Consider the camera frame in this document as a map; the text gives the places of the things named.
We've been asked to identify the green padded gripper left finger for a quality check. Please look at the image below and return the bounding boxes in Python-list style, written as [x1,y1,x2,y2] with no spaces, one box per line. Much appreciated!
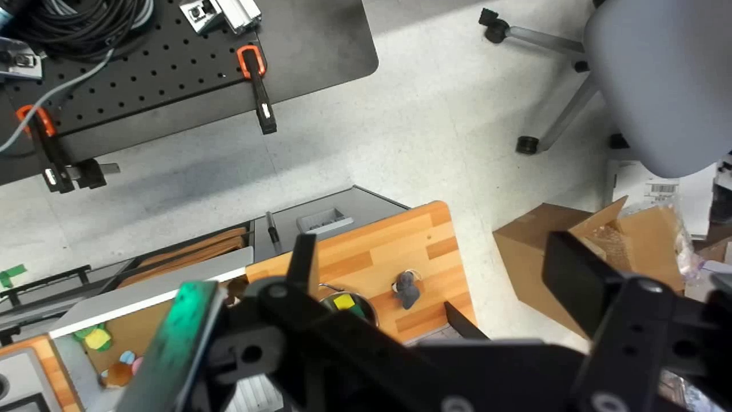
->
[115,283,225,412]

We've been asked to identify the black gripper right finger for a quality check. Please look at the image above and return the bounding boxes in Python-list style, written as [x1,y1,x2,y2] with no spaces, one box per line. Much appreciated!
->
[543,232,624,338]

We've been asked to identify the steel pot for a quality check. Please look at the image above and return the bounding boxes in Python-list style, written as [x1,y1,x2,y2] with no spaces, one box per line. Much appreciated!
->
[244,278,376,324]

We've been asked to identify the brown cardboard box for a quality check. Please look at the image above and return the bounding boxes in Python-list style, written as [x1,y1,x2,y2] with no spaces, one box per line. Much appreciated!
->
[492,199,686,338]

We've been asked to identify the green yellow toy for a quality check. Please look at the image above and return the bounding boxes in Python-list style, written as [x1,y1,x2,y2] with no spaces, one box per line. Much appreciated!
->
[83,327,113,351]

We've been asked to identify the grey toy faucet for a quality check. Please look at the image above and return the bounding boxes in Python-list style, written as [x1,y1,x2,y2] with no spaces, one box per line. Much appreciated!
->
[392,270,421,310]

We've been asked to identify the yellow sponge block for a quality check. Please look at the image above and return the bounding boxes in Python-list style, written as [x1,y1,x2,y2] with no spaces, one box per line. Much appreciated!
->
[333,293,357,311]

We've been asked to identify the grey office chair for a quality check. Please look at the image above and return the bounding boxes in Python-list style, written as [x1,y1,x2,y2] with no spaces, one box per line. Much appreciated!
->
[479,0,732,180]

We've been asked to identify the orange black clamp left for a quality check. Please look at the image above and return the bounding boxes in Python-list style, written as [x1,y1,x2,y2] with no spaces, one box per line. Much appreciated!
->
[17,106,73,194]

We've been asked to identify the orange black clamp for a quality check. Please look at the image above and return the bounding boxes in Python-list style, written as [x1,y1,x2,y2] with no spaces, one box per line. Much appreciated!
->
[17,106,73,194]
[236,43,277,136]

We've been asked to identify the black perforated workbench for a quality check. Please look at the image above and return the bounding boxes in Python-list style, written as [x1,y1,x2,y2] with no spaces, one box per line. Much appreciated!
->
[0,0,377,184]

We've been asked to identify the orange black clamp right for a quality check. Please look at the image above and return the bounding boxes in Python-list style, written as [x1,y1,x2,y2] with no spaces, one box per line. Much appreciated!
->
[236,43,277,136]

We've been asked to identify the black cable bundle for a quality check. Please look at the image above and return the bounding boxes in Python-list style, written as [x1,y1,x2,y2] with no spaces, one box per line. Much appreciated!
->
[14,0,155,61]

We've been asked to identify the aluminium bracket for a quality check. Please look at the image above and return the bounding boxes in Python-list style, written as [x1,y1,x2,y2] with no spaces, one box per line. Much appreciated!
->
[179,0,261,35]

